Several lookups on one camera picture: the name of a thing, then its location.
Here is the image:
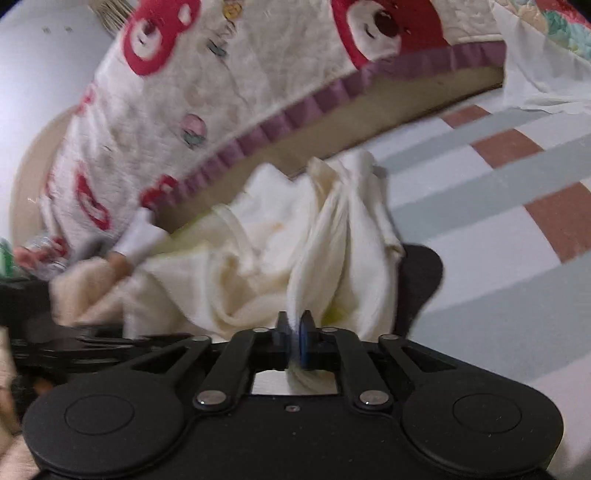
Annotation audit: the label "clear plastic bottle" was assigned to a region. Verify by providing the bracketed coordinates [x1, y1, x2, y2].
[14, 233, 70, 280]

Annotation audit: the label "beige round headboard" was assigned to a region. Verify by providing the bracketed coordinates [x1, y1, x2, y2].
[9, 104, 81, 241]

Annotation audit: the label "floral quilt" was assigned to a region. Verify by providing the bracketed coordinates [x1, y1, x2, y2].
[505, 0, 591, 63]

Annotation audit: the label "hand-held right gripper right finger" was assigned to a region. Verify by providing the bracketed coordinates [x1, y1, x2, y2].
[299, 311, 458, 409]

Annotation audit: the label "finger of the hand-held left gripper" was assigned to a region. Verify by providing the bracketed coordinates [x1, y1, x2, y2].
[28, 333, 192, 370]

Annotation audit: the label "beige bed base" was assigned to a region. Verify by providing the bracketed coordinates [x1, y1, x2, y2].
[152, 65, 505, 232]

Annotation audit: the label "white quilted bedspread red bears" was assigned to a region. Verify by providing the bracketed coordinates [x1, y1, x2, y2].
[39, 0, 509, 273]

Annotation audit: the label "cream fleece cloth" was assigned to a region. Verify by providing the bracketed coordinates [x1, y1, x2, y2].
[48, 257, 137, 326]

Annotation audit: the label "cream white knit garment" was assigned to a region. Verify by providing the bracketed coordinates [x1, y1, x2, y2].
[122, 150, 407, 398]

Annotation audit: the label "green packet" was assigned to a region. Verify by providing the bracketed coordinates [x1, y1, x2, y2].
[0, 237, 16, 278]

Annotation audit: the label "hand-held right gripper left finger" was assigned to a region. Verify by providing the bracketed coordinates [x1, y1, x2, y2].
[131, 313, 293, 409]

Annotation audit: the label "white bed sheet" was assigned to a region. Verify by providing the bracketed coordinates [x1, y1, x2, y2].
[489, 0, 591, 114]

